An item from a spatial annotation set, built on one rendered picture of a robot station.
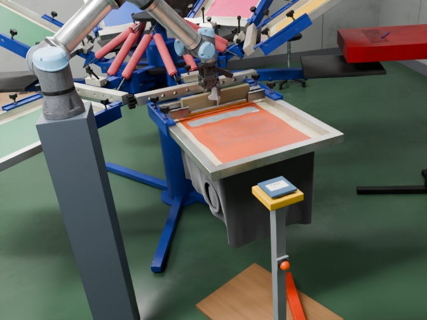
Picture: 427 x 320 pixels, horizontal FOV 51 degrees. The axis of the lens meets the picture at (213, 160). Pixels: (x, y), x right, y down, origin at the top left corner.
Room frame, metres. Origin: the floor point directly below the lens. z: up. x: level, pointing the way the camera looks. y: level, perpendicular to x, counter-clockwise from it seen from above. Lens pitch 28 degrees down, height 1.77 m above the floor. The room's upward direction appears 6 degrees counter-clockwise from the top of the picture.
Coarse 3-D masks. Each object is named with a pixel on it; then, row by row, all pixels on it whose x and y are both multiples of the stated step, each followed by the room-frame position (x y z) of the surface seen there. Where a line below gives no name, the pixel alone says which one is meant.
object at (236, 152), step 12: (180, 120) 1.98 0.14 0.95; (192, 120) 1.97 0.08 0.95; (228, 120) 1.93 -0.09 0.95; (192, 132) 1.83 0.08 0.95; (204, 132) 1.81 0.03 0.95; (204, 144) 1.69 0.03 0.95; (216, 144) 1.68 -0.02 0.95; (252, 144) 1.65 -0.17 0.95; (216, 156) 1.57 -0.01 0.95; (228, 156) 1.56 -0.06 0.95; (240, 156) 1.55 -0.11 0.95
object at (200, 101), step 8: (224, 88) 2.08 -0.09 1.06; (232, 88) 2.07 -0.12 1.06; (240, 88) 2.08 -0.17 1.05; (248, 88) 2.10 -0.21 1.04; (192, 96) 2.01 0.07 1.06; (200, 96) 2.01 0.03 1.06; (224, 96) 2.05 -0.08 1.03; (232, 96) 2.07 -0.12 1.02; (240, 96) 2.08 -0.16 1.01; (184, 104) 1.98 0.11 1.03; (192, 104) 1.99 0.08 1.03; (200, 104) 2.01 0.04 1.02; (208, 104) 2.02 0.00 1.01; (216, 104) 2.04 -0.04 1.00
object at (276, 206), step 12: (252, 192) 1.32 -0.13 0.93; (264, 192) 1.27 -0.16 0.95; (300, 192) 1.25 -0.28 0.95; (264, 204) 1.24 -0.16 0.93; (276, 204) 1.21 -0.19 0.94; (288, 204) 1.23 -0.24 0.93; (276, 216) 1.26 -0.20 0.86; (276, 228) 1.26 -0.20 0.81; (276, 240) 1.26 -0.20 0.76; (276, 252) 1.26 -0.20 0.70; (276, 264) 1.25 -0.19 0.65; (276, 276) 1.26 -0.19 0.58; (276, 288) 1.26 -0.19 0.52; (276, 300) 1.26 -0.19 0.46; (276, 312) 1.27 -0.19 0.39
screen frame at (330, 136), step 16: (288, 112) 1.91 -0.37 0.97; (304, 112) 1.85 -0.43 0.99; (176, 128) 1.81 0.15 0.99; (320, 128) 1.68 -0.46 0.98; (192, 144) 1.63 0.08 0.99; (304, 144) 1.53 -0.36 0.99; (320, 144) 1.55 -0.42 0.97; (336, 144) 1.58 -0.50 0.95; (208, 160) 1.48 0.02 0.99; (240, 160) 1.45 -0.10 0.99; (256, 160) 1.45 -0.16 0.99; (272, 160) 1.47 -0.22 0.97; (208, 176) 1.40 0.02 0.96; (224, 176) 1.40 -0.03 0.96
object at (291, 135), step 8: (248, 104) 2.10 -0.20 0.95; (256, 104) 2.09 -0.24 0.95; (256, 112) 1.99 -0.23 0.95; (264, 112) 1.98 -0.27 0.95; (232, 120) 1.92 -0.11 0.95; (272, 120) 1.88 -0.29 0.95; (280, 120) 1.87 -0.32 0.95; (288, 128) 1.77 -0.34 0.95; (272, 136) 1.71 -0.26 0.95; (280, 136) 1.70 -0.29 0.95; (288, 136) 1.69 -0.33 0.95; (296, 136) 1.69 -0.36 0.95; (304, 136) 1.68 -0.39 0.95; (264, 144) 1.64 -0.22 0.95; (272, 144) 1.63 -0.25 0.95; (280, 144) 1.62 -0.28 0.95; (288, 144) 1.62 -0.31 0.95
